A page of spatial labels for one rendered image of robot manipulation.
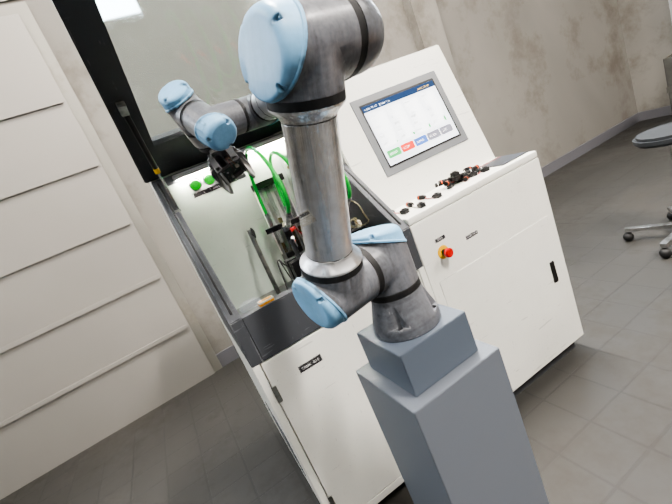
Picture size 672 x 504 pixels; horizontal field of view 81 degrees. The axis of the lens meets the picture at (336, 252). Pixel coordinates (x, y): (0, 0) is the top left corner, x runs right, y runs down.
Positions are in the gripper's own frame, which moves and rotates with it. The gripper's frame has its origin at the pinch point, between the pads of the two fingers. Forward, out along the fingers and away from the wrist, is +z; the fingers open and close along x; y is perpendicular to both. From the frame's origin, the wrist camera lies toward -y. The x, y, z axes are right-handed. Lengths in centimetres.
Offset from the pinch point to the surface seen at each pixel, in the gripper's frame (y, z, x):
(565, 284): 65, 102, 89
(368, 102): -30, 34, 63
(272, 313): 28.1, 25.2, -16.9
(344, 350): 44, 47, -7
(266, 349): 34, 30, -25
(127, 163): -186, 98, -59
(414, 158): -5, 52, 65
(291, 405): 49, 45, -31
